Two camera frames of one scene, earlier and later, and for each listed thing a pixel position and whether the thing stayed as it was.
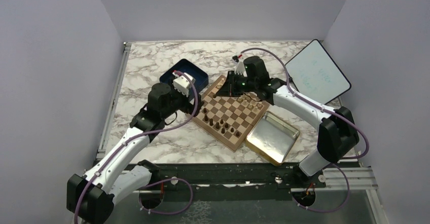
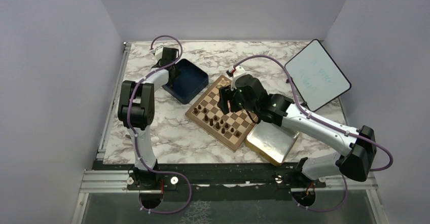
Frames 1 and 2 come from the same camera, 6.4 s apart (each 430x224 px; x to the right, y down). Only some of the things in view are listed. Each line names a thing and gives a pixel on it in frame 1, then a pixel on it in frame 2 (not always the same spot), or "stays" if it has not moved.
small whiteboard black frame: x=315 y=74 stays
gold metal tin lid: x=272 y=138 stays
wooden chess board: x=228 y=119 stays
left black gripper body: x=179 y=101 to x=158 y=63
